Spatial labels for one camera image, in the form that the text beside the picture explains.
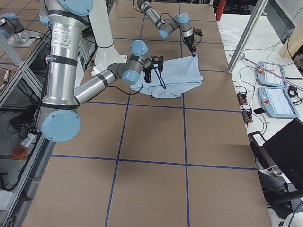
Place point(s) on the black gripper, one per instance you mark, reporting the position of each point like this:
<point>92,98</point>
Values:
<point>188,40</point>
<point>147,71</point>

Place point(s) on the light blue button shirt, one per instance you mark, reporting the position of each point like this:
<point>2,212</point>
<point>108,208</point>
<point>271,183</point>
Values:
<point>179,75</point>

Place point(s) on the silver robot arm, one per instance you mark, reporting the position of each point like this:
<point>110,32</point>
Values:
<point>57,119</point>
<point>179,22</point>

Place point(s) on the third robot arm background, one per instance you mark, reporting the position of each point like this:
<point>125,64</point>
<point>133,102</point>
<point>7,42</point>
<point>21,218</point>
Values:
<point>11,28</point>

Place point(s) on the reacher grabber stick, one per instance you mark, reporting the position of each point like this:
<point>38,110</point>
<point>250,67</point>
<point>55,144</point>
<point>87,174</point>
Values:
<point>271,72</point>

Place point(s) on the red cylinder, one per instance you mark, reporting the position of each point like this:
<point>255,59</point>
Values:
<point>220,9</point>

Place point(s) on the orange black connector box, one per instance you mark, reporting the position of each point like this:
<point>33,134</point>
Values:
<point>242,98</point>

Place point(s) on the brown paper table mat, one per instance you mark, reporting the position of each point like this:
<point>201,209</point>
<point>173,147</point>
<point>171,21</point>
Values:
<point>139,161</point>

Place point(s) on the black smartphone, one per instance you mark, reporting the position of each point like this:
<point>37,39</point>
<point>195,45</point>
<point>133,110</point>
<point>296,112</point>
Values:
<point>259,111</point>

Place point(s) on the lower teach pendant tablet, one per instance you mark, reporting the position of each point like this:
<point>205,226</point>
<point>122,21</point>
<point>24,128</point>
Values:
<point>277,103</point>

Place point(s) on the black laptop on stand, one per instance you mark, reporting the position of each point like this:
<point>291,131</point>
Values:
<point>281,158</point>

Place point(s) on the orange box under table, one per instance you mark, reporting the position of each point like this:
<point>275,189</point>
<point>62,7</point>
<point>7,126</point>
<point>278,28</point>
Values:
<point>19,153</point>

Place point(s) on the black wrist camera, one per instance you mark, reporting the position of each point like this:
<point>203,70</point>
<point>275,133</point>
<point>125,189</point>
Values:
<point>157,62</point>
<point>197,32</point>

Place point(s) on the aluminium frame post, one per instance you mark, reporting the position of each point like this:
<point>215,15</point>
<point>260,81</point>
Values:
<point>254,17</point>

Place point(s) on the aluminium frame rail left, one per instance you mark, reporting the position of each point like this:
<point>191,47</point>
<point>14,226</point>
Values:
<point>21,177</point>

